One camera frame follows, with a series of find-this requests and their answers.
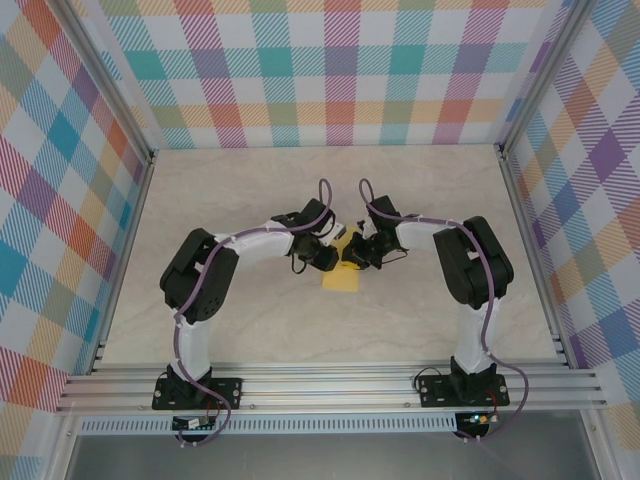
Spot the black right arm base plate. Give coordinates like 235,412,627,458
417,373,510,409

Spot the slotted white cable duct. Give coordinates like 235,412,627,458
77,418,459,435

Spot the aluminium side rail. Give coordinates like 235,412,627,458
84,149,159,376
496,144,572,370

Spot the aluminium corner post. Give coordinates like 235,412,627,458
494,0,601,161
57,0,156,166

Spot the aluminium rail beam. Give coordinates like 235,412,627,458
54,363,609,414

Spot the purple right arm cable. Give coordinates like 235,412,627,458
359,177,530,444

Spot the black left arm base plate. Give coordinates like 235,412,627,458
152,374,245,412

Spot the small circuit board with light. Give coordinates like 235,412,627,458
458,411,499,429

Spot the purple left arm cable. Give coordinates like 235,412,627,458
172,178,336,447

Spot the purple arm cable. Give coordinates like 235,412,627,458
359,177,530,444
172,178,336,447

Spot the small black circuit board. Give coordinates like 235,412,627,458
171,415,217,432

